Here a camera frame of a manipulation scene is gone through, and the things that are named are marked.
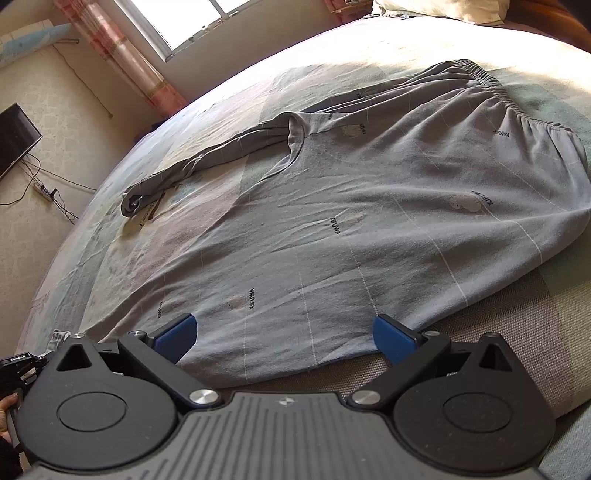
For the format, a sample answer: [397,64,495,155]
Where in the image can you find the beige printed pillow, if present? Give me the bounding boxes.
[372,0,509,26]

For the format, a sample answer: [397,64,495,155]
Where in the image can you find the bed with patchwork sheet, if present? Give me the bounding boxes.
[21,0,591,480]

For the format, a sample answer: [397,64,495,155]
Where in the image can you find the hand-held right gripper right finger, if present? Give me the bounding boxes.
[346,313,525,411]

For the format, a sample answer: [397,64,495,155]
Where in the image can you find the black flat television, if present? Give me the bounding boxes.
[0,104,43,181]

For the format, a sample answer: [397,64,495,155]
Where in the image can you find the person's left hand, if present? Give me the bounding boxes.
[0,392,22,435]

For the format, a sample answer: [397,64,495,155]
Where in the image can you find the white power strip with cables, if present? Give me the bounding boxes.
[0,154,99,224]

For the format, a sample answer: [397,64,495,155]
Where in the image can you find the grey printed pants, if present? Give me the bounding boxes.
[85,58,591,388]

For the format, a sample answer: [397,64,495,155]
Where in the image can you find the pale blue printed panel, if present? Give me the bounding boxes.
[0,21,75,69]

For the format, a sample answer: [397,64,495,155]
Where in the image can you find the window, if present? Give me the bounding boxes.
[113,0,324,63]

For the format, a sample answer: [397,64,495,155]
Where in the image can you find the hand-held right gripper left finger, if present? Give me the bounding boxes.
[54,313,223,411]

